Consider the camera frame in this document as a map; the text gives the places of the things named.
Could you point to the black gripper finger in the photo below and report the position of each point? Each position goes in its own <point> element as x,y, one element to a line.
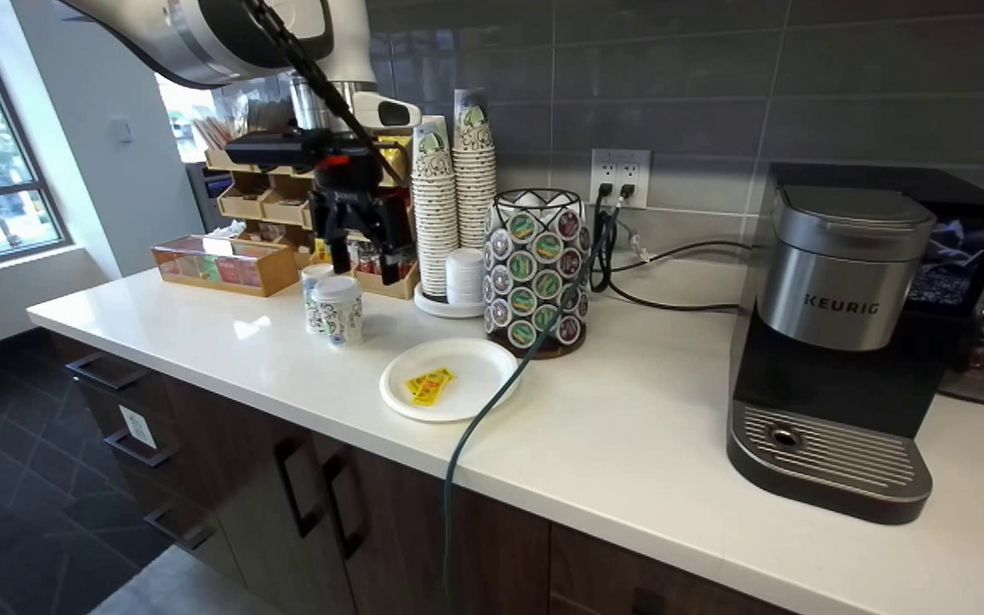
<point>333,244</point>
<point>389,251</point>

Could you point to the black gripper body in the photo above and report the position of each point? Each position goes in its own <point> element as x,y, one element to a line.
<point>351,189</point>

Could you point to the yellow sachet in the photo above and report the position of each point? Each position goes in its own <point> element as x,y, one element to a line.
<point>430,385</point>

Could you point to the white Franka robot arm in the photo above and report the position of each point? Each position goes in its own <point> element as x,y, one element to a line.
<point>197,39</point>

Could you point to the pile of yellow sachets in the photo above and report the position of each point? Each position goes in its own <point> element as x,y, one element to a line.
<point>398,144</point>

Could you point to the white round plate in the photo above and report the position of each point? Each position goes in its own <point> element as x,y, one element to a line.
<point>479,364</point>

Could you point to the narrow wooden tiered rack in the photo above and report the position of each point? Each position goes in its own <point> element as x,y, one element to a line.
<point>290,207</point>
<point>360,284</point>

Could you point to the patterned paper cup without lid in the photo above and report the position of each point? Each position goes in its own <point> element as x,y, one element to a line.
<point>309,299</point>

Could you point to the tall stack of paper cups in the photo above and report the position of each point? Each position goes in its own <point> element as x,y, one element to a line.
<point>434,207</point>
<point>476,173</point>

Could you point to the patterned paper cup with lid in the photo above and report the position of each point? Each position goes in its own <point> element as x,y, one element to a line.
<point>339,313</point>

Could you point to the wooden tea box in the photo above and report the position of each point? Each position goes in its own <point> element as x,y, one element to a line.
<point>271,273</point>

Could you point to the stack of white cup lids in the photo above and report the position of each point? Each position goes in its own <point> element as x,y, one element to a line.
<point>467,276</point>

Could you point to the white round tray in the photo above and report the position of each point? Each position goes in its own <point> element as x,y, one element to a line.
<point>447,308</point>

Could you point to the red Stash tea packets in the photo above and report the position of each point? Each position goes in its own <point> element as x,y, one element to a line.
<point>241,268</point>

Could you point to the wide wooden tiered rack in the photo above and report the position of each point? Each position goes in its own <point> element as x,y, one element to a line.
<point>241,207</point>

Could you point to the green Stash tea packets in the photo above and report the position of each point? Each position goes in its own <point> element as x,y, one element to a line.
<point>204,263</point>

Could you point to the K-cup pod carousel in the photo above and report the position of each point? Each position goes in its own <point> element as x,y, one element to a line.
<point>531,260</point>

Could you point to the white cabinet sticker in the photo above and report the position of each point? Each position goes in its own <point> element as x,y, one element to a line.
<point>139,427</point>

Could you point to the dark wooden base cabinet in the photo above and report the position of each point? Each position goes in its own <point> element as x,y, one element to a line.
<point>232,512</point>

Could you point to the black silver Keurig coffee maker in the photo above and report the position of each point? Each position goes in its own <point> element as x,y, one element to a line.
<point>835,273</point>

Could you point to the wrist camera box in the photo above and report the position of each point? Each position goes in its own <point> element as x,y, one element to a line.
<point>384,111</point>

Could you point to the white wall outlet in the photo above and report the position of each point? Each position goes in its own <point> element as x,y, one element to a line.
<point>620,173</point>

